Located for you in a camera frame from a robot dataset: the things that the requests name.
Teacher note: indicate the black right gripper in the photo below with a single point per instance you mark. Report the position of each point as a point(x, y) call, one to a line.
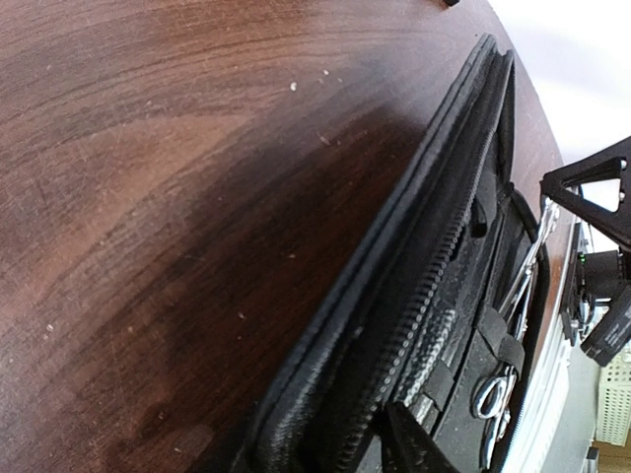
point(604, 277)

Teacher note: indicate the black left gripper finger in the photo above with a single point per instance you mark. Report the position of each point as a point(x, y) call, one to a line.
point(408, 448)

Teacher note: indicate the silver thinning scissors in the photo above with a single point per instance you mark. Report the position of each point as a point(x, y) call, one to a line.
point(547, 224)

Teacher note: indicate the black tool case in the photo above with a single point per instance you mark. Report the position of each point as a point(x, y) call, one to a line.
point(414, 315)

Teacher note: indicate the silver straight hair scissors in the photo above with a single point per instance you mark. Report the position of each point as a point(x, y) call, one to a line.
point(490, 402)

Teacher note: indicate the white plastic basket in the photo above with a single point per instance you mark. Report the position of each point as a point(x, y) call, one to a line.
point(613, 405)

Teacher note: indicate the front aluminium rail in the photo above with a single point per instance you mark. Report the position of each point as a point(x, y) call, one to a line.
point(548, 387)

